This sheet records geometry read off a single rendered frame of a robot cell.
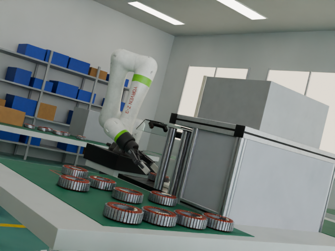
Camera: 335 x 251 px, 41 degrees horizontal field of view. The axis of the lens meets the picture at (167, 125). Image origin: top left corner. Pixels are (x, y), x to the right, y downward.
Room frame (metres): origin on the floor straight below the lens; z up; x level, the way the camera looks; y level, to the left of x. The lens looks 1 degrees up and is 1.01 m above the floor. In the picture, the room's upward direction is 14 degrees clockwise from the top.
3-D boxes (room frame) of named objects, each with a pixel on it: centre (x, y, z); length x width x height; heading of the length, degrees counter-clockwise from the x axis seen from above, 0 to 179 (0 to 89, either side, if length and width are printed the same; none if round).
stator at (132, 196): (1.62, 0.08, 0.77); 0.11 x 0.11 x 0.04
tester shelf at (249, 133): (2.04, -0.41, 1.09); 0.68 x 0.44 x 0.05; 129
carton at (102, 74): (8.83, 1.66, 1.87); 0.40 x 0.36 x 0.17; 38
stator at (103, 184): (1.76, 0.20, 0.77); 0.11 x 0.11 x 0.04
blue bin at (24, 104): (8.02, 2.65, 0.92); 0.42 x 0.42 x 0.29; 39
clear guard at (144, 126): (2.15, -0.05, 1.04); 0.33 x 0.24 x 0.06; 39
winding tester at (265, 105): (2.03, -0.40, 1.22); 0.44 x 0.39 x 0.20; 129
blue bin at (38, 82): (8.17, 2.47, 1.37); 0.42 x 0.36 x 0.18; 41
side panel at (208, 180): (1.77, -0.20, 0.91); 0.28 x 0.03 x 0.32; 39
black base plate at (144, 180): (2.28, -0.22, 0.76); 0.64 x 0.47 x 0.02; 129
